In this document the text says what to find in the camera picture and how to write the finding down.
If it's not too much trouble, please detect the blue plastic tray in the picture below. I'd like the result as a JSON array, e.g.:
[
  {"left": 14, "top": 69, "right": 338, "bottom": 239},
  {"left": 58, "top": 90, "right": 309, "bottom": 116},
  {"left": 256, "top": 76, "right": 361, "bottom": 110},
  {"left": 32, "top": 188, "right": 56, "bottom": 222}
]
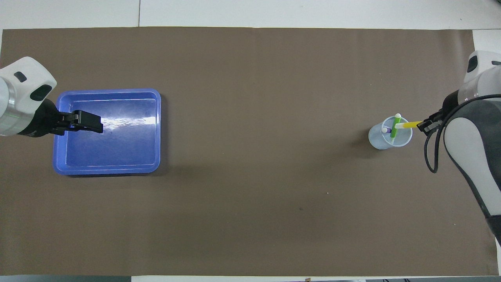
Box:
[{"left": 52, "top": 89, "right": 162, "bottom": 175}]

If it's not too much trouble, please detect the green marker pen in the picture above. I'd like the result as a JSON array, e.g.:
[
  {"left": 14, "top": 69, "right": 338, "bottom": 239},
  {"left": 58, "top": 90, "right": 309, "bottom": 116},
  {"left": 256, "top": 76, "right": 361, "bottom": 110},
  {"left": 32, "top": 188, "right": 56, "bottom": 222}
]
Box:
[{"left": 390, "top": 113, "right": 402, "bottom": 143}]

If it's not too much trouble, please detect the translucent plastic cup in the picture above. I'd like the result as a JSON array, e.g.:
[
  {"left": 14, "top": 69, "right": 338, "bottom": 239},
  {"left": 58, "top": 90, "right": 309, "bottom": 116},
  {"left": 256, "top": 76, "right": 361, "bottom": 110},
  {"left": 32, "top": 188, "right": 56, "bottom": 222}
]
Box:
[{"left": 368, "top": 116, "right": 413, "bottom": 150}]

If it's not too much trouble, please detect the brown paper table mat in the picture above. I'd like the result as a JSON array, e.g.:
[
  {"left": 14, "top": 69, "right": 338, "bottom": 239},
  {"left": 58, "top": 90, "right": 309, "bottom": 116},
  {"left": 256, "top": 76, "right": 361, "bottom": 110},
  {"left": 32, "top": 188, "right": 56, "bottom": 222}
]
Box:
[{"left": 0, "top": 27, "right": 499, "bottom": 277}]

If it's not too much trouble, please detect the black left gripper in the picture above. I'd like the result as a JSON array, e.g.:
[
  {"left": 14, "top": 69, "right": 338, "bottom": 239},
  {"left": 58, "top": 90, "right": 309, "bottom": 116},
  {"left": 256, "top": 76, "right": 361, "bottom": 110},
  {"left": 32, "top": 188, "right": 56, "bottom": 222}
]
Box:
[{"left": 18, "top": 98, "right": 104, "bottom": 138}]

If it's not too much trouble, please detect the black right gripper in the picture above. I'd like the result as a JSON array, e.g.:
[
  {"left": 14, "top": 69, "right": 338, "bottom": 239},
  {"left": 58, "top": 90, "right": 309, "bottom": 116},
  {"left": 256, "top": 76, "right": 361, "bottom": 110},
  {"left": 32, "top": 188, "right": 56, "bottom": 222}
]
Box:
[{"left": 417, "top": 89, "right": 460, "bottom": 133}]

